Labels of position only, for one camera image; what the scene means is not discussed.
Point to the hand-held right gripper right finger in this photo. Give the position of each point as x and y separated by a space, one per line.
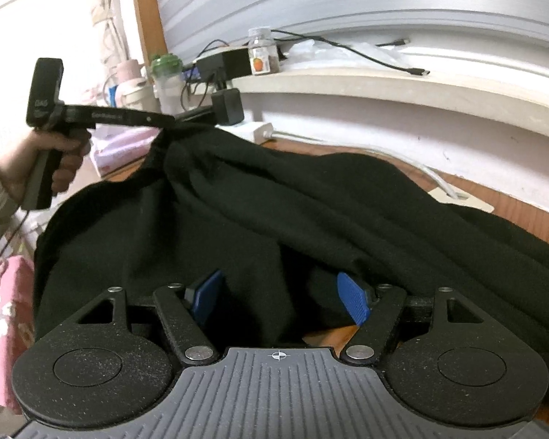
354 299

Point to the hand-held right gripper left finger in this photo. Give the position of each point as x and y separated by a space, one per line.
208 297

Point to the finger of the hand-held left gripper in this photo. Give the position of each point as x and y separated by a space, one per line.
194 116

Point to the black garment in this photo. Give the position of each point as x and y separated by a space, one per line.
256 201

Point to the person's left hand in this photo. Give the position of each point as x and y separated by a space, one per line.
16 164

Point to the black power adapter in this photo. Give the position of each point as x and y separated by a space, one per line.
226 107

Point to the green-lid bottle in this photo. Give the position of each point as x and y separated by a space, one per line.
167 87

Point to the blue packet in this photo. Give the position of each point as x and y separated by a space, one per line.
191 73

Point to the black box device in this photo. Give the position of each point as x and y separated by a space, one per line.
224 64

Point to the white power strip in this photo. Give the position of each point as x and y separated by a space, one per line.
258 131

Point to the pink tissue pack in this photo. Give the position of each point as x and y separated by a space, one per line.
119 146

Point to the floral curtain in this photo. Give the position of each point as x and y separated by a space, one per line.
107 32

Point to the clear jar orange label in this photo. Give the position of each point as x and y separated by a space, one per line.
263 61

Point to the pink floral blanket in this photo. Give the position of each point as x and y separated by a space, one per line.
4 320

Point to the beige window sill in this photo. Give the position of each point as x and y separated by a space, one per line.
439 89

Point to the wooden window frame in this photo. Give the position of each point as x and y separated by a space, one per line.
146 9

